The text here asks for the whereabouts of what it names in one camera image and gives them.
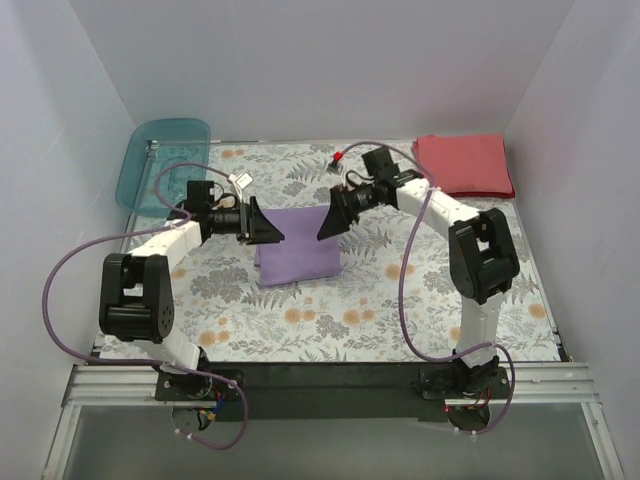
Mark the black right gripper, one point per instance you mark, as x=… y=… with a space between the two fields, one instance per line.
x=338 y=208

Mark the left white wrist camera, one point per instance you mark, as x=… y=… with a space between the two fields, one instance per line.
x=239 y=183

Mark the purple t shirt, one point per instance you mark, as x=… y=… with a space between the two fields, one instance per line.
x=300 y=256

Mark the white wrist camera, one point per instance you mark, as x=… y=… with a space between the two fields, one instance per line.
x=334 y=166
x=239 y=183

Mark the teal plastic bin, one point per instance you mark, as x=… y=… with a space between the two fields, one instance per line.
x=161 y=157

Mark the aluminium frame rail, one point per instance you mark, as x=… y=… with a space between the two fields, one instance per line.
x=534 y=382

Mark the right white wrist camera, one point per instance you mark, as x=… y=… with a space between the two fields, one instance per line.
x=334 y=166

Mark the folded red t shirt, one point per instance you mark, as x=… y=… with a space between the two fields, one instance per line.
x=467 y=165

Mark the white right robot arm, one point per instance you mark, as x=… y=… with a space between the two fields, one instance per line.
x=482 y=258

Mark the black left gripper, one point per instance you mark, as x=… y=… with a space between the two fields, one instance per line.
x=252 y=220

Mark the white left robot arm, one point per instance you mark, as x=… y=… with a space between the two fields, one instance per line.
x=136 y=302

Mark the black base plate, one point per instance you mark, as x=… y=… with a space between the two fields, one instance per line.
x=437 y=384

